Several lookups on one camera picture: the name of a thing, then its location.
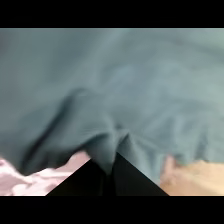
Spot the blue T-shirt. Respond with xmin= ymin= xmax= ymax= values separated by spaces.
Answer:
xmin=0 ymin=27 xmax=224 ymax=186

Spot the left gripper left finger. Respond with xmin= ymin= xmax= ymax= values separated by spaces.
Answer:
xmin=45 ymin=159 xmax=112 ymax=197

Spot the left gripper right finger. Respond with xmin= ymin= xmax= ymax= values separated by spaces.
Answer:
xmin=114 ymin=152 xmax=170 ymax=197

